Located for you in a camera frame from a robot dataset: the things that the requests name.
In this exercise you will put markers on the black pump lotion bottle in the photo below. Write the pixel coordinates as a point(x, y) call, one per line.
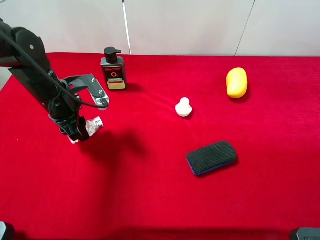
point(113, 68)

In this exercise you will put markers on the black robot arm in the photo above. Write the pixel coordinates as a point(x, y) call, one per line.
point(24, 54)

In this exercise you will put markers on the red table cloth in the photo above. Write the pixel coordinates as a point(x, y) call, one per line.
point(132, 181)

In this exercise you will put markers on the black blue board eraser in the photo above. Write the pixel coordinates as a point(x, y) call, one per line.
point(211, 157)

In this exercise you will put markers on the yellow mango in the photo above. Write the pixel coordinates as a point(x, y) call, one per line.
point(236, 83)

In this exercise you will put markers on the white rubber duck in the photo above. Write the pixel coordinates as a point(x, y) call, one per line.
point(183, 108)

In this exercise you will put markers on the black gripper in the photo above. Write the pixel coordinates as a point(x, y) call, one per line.
point(64, 110)

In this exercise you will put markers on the clear bottle of white pills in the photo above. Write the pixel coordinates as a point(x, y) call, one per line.
point(86, 129)

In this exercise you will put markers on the black base left corner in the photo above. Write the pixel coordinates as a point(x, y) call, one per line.
point(7, 231)

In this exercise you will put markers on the black base right corner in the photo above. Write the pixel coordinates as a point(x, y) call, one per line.
point(305, 233)

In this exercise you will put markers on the black base corner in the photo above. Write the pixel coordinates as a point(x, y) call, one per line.
point(305, 233)
point(7, 231)

